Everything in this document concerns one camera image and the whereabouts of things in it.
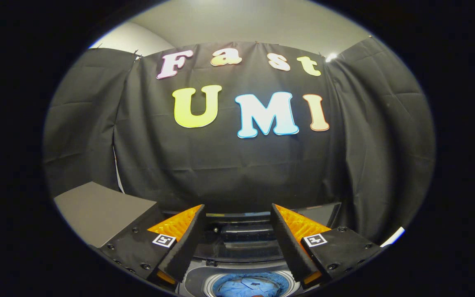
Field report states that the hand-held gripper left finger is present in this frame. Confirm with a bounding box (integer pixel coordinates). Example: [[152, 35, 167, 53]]
[[99, 204, 206, 287]]

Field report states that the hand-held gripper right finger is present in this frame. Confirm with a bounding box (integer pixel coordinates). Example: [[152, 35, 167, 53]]
[[270, 203, 382, 288]]

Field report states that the grey top-load washing machine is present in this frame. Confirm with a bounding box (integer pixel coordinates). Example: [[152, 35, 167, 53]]
[[161, 202, 343, 297]]

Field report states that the white flat board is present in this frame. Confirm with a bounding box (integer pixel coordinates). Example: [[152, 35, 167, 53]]
[[381, 227, 406, 247]]

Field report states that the black backdrop cloth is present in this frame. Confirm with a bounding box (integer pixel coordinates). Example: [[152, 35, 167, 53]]
[[43, 36, 436, 244]]

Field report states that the dark washing machine lid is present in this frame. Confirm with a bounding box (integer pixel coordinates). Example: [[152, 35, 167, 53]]
[[205, 214, 284, 263]]

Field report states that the grey side table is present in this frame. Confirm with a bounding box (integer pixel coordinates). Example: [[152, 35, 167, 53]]
[[54, 181, 164, 248]]

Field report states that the light blue polo shirt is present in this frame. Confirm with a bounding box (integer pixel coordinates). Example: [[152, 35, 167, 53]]
[[215, 276, 283, 297]]

